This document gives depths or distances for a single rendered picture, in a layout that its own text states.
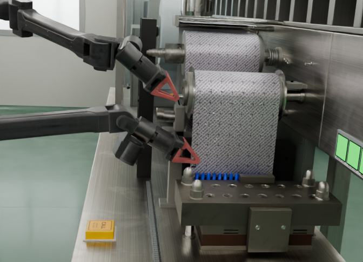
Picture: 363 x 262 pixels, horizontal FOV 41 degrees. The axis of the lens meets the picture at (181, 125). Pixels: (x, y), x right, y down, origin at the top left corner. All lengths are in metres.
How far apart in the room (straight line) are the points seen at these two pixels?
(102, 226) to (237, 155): 0.41
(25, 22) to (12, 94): 5.61
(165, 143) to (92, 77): 5.65
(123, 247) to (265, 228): 0.35
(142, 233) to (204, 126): 0.33
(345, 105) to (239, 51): 0.49
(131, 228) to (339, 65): 0.67
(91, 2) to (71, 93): 1.28
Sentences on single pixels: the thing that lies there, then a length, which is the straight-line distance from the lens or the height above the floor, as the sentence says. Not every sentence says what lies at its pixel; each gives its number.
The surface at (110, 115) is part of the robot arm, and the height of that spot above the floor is 1.20.
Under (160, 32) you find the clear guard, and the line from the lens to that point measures 2.30.
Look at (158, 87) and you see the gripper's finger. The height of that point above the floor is 1.27.
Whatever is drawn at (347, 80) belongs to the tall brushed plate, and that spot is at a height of 1.34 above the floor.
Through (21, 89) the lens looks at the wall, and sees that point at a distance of 7.07.
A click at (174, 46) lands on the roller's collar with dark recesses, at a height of 1.36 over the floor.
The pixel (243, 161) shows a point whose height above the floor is 1.07.
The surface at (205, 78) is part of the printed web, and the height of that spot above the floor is 1.30.
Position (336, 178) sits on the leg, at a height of 0.98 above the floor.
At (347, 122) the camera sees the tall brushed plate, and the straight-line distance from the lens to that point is 1.17.
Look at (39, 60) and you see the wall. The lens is 6.97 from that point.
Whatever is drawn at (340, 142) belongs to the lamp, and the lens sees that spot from 1.18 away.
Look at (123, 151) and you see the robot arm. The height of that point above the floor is 1.10.
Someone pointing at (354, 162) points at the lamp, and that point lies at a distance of 1.11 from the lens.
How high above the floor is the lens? 1.47
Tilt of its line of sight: 14 degrees down
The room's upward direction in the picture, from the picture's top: 3 degrees clockwise
